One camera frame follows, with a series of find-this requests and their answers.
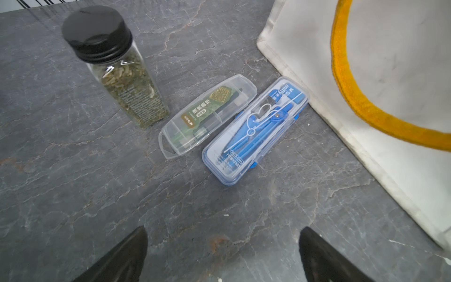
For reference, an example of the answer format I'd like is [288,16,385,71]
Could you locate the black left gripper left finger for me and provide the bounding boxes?
[74,226,148,282]

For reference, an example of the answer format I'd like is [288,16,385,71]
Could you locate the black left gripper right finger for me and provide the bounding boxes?
[299,227,372,282]

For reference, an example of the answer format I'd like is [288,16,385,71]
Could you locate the large blue mifly compass case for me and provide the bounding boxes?
[202,76,310,186]

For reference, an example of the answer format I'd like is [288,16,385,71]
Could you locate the clear compass case green label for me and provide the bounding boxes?
[159,74,257,159]

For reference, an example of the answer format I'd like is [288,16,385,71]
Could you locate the cream canvas bag yellow handles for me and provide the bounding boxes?
[257,1,451,250]

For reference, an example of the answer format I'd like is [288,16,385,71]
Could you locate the herb spice jar black lid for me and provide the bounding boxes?
[62,5,169,128]

